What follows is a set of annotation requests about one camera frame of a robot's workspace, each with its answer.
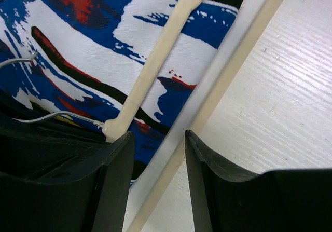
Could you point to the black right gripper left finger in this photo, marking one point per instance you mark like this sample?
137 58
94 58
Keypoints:
65 184

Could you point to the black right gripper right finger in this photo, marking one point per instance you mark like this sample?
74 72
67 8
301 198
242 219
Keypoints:
227 197

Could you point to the wooden clothes hanger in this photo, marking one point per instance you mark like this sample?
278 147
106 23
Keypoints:
19 122

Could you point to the blue red white patterned trousers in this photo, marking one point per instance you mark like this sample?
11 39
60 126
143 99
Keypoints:
90 53

